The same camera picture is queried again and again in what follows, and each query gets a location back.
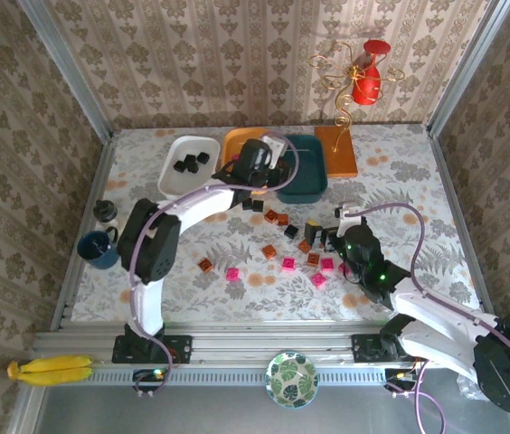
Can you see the black lego brick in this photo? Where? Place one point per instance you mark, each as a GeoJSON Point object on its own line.
{"type": "Point", "coordinates": [203, 157]}
{"type": "Point", "coordinates": [193, 168]}
{"type": "Point", "coordinates": [179, 165]}
{"type": "Point", "coordinates": [290, 231]}
{"type": "Point", "coordinates": [189, 159]}
{"type": "Point", "coordinates": [248, 204]}
{"type": "Point", "coordinates": [258, 206]}

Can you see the orange lego brick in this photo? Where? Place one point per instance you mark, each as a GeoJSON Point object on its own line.
{"type": "Point", "coordinates": [271, 216]}
{"type": "Point", "coordinates": [269, 251]}
{"type": "Point", "coordinates": [314, 259]}
{"type": "Point", "coordinates": [304, 247]}
{"type": "Point", "coordinates": [283, 220]}
{"type": "Point", "coordinates": [205, 265]}

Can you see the teal plastic container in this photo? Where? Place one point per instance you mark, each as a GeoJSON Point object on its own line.
{"type": "Point", "coordinates": [309, 181]}

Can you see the orange plastic container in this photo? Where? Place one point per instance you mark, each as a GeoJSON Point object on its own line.
{"type": "Point", "coordinates": [230, 144]}

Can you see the white plastic container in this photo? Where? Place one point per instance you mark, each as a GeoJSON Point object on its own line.
{"type": "Point", "coordinates": [178, 185]}

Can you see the floral tablecloth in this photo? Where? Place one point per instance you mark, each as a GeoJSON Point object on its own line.
{"type": "Point", "coordinates": [282, 298]}

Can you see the red plastic wine glass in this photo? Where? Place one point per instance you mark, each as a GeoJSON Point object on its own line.
{"type": "Point", "coordinates": [367, 88]}

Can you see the small controller board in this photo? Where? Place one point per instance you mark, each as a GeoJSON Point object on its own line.
{"type": "Point", "coordinates": [146, 375]}
{"type": "Point", "coordinates": [395, 375]}

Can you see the small bottle black lid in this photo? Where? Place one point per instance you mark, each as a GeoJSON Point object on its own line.
{"type": "Point", "coordinates": [103, 210]}

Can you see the leaf pattern bowl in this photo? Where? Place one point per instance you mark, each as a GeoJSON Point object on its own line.
{"type": "Point", "coordinates": [291, 382]}

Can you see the dark blue mug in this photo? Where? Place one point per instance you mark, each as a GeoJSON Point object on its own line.
{"type": "Point", "coordinates": [97, 257]}

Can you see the clear plastic cup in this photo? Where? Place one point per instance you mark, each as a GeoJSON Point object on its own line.
{"type": "Point", "coordinates": [465, 389]}

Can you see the yellow banana bunch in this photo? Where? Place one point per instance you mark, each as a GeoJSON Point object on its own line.
{"type": "Point", "coordinates": [56, 364]}

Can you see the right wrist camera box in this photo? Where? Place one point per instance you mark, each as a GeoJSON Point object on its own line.
{"type": "Point", "coordinates": [350, 212]}

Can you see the aluminium table side rail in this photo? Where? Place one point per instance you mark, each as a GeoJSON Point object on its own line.
{"type": "Point", "coordinates": [97, 181]}
{"type": "Point", "coordinates": [448, 181]}

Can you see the aluminium mounting rail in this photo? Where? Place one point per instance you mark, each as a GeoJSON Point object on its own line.
{"type": "Point", "coordinates": [259, 343]}

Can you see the aluminium frame post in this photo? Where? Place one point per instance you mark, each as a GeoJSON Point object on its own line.
{"type": "Point", "coordinates": [468, 68]}
{"type": "Point", "coordinates": [68, 68]}

